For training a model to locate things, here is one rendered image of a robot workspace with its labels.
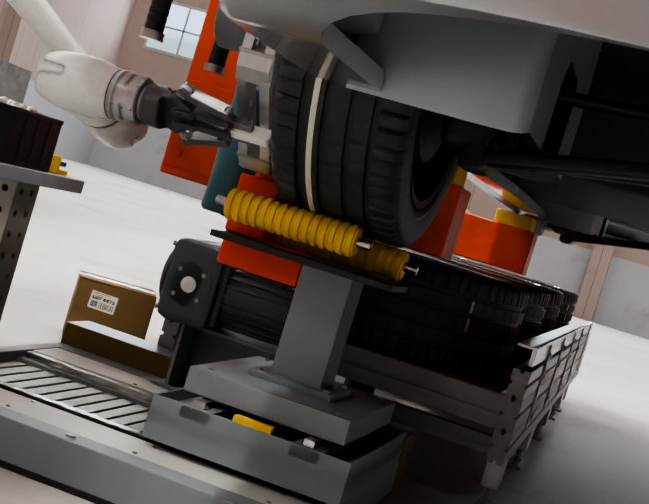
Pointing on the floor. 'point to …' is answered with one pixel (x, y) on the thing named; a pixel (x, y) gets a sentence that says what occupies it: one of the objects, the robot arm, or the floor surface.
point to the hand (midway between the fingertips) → (252, 134)
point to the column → (5, 241)
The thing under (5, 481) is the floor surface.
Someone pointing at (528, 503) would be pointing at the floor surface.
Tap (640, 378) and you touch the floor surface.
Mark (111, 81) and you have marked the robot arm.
